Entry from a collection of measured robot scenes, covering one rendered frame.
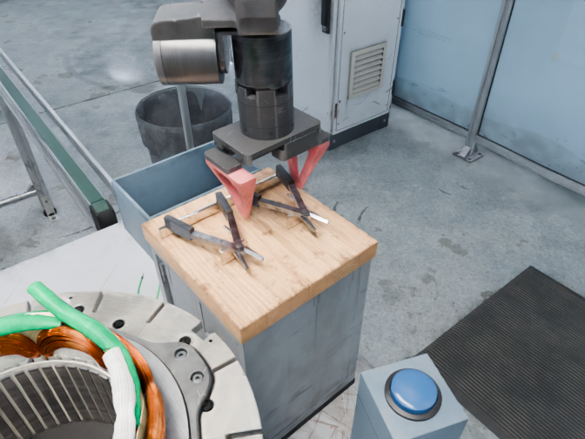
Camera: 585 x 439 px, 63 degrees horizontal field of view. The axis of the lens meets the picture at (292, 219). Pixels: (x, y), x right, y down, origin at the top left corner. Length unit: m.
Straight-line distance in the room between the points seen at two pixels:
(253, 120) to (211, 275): 0.16
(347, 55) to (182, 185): 1.93
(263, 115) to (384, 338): 1.41
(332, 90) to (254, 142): 2.12
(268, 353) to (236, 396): 0.15
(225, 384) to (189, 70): 0.28
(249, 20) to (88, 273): 0.66
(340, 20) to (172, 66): 2.03
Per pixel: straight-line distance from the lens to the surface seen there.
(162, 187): 0.71
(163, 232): 0.55
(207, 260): 0.52
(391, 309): 1.90
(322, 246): 0.53
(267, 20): 0.43
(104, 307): 0.46
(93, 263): 0.99
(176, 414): 0.37
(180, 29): 0.47
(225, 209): 0.54
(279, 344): 0.53
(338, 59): 2.53
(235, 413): 0.38
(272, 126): 0.49
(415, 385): 0.46
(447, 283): 2.05
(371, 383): 0.46
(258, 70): 0.46
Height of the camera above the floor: 1.42
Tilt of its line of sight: 39 degrees down
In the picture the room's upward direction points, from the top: straight up
